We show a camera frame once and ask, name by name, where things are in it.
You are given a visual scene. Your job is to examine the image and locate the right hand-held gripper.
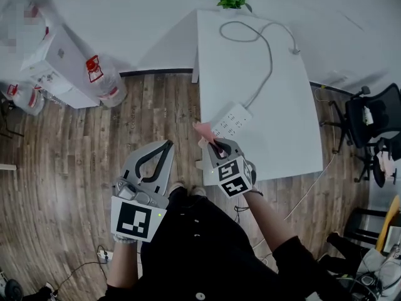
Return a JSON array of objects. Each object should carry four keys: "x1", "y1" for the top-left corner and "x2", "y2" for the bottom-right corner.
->
[{"x1": 202, "y1": 137, "x2": 258, "y2": 198}]

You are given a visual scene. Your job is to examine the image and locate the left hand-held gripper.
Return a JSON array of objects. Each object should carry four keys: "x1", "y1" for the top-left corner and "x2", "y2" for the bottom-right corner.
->
[{"x1": 111, "y1": 139, "x2": 176, "y2": 243}]

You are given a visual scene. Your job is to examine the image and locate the pink cloth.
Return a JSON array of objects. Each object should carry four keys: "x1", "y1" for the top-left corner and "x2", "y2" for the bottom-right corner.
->
[{"x1": 192, "y1": 121, "x2": 225, "y2": 156}]

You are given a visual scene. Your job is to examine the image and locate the person's right forearm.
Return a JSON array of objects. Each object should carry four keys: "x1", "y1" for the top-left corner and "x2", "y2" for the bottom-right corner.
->
[{"x1": 242, "y1": 191, "x2": 297, "y2": 253}]

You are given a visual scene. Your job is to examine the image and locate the person's left forearm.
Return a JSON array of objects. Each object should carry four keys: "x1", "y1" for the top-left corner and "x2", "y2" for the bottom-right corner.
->
[{"x1": 108, "y1": 241, "x2": 140, "y2": 290}]

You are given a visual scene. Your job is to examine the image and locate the white table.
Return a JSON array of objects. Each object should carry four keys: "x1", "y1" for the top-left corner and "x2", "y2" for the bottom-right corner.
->
[{"x1": 191, "y1": 8, "x2": 324, "y2": 187}]

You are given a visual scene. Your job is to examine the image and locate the person's black clothing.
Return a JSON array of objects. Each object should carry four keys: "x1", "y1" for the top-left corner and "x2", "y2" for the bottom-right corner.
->
[{"x1": 106, "y1": 185, "x2": 355, "y2": 301}]

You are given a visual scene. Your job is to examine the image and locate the white water dispenser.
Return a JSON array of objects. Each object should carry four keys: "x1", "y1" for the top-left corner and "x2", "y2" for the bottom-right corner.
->
[{"x1": 20, "y1": 23, "x2": 101, "y2": 109}]

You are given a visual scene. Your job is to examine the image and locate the black mesh office chair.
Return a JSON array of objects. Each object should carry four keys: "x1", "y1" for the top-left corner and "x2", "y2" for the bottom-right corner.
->
[
  {"x1": 353, "y1": 136, "x2": 401, "y2": 187},
  {"x1": 319, "y1": 83, "x2": 401, "y2": 150}
]

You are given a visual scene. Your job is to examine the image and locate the black metal stand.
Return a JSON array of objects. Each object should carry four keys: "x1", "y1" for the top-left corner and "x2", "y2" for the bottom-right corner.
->
[{"x1": 0, "y1": 98, "x2": 25, "y2": 139}]

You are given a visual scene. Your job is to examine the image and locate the pale pink garment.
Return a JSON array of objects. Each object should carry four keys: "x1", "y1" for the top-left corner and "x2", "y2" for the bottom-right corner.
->
[{"x1": 375, "y1": 150, "x2": 396, "y2": 176}]

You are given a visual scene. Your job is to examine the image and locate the yellow board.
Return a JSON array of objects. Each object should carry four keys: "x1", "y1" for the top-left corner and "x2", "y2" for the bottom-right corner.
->
[{"x1": 375, "y1": 194, "x2": 401, "y2": 253}]

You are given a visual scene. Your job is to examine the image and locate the clear water bottle on dispenser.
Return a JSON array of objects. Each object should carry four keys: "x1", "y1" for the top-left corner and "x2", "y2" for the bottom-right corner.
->
[{"x1": 0, "y1": 0, "x2": 65, "y2": 65}]

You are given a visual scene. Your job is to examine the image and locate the white beaded bracelet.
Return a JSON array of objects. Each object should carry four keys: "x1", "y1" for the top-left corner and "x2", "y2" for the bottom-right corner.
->
[{"x1": 113, "y1": 233, "x2": 138, "y2": 246}]

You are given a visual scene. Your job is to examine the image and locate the thin white floor cable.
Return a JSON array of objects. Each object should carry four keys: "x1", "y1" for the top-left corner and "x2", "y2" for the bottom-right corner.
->
[{"x1": 283, "y1": 86, "x2": 338, "y2": 221}]

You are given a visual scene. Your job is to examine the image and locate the grey power cord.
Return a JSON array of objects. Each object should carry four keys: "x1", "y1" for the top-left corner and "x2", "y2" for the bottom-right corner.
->
[{"x1": 219, "y1": 20, "x2": 301, "y2": 110}]

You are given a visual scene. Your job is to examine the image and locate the black floor cable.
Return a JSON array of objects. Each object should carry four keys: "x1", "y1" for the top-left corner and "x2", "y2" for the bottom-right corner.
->
[{"x1": 56, "y1": 245, "x2": 110, "y2": 294}]

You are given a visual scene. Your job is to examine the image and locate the black stool frame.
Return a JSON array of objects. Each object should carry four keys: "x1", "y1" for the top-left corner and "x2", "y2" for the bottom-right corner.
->
[{"x1": 343, "y1": 207, "x2": 389, "y2": 247}]

